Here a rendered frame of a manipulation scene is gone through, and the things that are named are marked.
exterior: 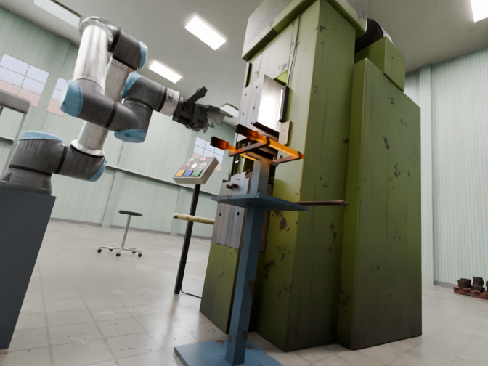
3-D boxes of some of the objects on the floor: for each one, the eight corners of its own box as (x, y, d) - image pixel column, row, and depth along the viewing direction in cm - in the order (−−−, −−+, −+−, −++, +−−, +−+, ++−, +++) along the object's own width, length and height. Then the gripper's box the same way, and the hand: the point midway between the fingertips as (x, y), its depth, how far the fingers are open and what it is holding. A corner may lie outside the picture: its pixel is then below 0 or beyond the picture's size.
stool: (133, 252, 396) (142, 213, 409) (144, 258, 349) (153, 215, 362) (94, 249, 363) (105, 208, 376) (99, 255, 316) (112, 208, 329)
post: (174, 294, 197) (199, 168, 219) (173, 293, 200) (197, 169, 223) (179, 293, 199) (203, 169, 221) (178, 293, 202) (201, 170, 225)
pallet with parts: (505, 300, 542) (504, 281, 550) (503, 303, 468) (502, 281, 477) (459, 290, 600) (459, 273, 609) (451, 292, 527) (450, 272, 535)
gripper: (163, 125, 93) (209, 142, 103) (183, 109, 77) (234, 131, 87) (168, 105, 94) (212, 124, 105) (188, 85, 78) (237, 110, 89)
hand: (224, 121), depth 97 cm, fingers open, 14 cm apart
